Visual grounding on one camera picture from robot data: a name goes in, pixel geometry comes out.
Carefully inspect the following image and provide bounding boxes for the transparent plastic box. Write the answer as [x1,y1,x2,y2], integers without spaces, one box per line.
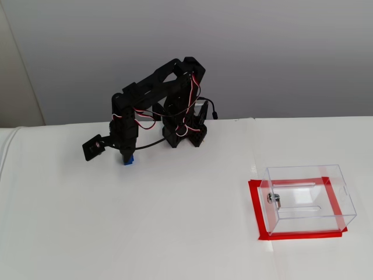
[260,164,358,236]

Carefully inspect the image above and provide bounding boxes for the silver box lock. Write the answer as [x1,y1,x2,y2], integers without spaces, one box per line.
[266,192,284,209]

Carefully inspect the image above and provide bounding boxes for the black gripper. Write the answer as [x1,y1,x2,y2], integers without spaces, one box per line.
[109,109,139,163]

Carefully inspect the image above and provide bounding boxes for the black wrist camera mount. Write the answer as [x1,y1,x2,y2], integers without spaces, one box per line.
[82,133,113,161]

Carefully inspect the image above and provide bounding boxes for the black camera cable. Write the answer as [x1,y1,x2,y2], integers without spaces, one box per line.
[133,97,220,151]

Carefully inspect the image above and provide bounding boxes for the red tape frame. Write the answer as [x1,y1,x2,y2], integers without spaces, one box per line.
[248,176,349,242]

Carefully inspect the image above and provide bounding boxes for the red white servo wire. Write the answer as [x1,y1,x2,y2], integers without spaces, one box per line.
[112,108,158,131]
[174,72,202,138]

